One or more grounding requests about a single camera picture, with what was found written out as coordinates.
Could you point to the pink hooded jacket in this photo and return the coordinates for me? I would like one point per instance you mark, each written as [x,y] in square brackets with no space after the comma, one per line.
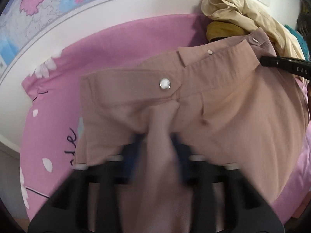
[220,101]

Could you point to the pink bed sheet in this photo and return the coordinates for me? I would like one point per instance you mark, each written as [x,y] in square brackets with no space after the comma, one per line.
[55,125]

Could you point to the cream beige garment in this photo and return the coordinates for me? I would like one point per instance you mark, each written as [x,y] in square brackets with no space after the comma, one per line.
[250,16]

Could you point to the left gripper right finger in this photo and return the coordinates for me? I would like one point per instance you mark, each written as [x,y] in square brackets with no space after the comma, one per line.
[244,209]

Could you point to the colourful wall map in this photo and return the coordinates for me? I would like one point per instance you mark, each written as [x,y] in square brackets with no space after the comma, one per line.
[21,20]

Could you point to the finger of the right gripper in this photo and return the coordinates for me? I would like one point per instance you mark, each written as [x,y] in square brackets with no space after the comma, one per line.
[292,65]

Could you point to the mustard yellow garment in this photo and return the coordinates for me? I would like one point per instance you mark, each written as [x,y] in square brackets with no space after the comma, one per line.
[217,30]

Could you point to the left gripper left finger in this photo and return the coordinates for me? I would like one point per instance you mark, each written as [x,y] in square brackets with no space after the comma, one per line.
[89,196]

